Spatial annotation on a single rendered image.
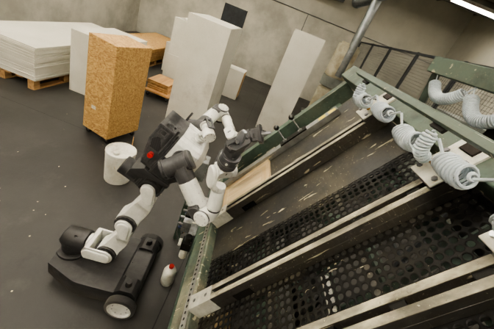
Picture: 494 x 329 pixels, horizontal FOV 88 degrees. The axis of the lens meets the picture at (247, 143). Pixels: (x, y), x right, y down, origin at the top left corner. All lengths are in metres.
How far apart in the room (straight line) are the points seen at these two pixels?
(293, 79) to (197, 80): 2.08
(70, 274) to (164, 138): 1.23
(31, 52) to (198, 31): 2.31
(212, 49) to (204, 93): 0.63
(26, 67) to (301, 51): 4.31
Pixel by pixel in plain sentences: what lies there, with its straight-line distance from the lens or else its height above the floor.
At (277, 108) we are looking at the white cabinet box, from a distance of 5.33.
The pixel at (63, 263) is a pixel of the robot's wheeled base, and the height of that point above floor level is 0.17.
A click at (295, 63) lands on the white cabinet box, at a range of 5.15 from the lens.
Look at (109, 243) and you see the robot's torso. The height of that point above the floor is 0.39.
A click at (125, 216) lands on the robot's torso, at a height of 0.69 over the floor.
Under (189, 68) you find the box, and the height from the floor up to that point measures 1.05.
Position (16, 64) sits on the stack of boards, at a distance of 4.96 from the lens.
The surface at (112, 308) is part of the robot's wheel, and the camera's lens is 2.19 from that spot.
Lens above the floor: 2.03
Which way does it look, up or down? 26 degrees down
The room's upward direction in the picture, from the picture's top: 22 degrees clockwise
